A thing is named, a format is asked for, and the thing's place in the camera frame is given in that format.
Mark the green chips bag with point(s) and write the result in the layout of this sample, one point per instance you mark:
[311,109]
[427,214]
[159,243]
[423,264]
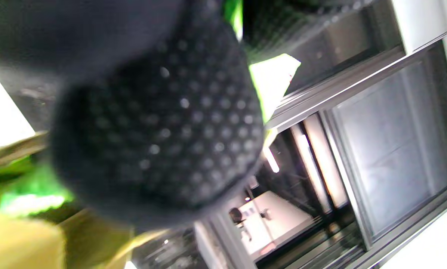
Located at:
[29,194]
[272,82]

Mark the brown paper bag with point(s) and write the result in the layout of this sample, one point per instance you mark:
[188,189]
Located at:
[21,243]

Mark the person's left hand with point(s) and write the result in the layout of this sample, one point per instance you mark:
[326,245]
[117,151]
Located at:
[152,130]

